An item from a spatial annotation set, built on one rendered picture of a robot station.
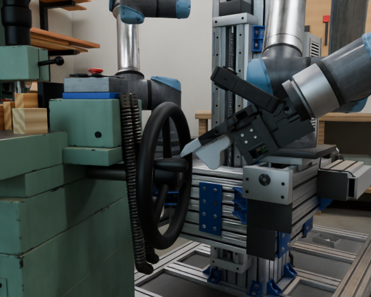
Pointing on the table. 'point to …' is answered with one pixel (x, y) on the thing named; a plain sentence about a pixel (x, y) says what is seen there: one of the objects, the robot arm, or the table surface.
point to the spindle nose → (16, 22)
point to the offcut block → (30, 121)
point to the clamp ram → (49, 93)
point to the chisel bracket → (17, 65)
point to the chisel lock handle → (52, 62)
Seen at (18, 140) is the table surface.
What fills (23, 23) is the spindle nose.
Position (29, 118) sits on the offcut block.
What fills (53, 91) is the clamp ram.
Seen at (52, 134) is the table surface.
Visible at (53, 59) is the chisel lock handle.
